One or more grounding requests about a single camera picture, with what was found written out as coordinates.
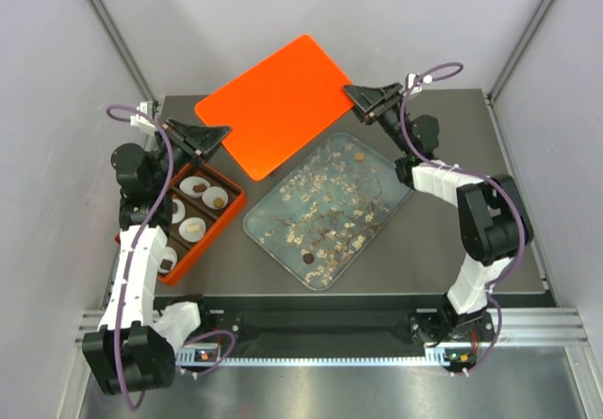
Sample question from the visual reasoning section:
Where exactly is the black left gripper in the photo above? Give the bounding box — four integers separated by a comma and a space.
150, 117, 231, 192

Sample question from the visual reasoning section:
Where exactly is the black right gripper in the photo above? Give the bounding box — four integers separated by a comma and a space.
341, 83, 413, 156

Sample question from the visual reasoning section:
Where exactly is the orange box lid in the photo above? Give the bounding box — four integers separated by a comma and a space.
194, 35, 352, 182

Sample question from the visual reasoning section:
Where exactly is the dark square chocolate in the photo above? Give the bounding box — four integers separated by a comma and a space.
160, 259, 172, 270

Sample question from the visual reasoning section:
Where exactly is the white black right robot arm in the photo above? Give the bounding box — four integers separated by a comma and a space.
343, 83, 533, 340

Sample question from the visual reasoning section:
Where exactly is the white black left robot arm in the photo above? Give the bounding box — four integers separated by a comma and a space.
82, 119, 232, 395

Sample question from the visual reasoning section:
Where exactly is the orange chocolate box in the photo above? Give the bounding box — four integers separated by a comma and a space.
111, 153, 246, 291

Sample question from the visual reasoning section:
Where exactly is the dark round chocolate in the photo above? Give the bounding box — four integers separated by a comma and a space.
302, 253, 315, 265

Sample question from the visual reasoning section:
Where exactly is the blossom pattern serving tray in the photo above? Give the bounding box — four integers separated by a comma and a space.
243, 132, 411, 291

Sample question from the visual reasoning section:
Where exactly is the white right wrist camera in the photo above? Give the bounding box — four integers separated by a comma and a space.
405, 73, 423, 95

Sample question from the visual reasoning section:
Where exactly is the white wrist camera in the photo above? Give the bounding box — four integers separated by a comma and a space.
130, 101, 156, 136
405, 73, 423, 95

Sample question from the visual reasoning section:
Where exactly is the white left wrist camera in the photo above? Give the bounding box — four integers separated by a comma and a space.
130, 101, 156, 136

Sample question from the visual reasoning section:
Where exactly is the grey slotted cable duct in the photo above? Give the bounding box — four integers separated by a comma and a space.
173, 346, 477, 367

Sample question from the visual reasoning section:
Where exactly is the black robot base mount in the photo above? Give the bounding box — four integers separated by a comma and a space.
155, 294, 495, 344

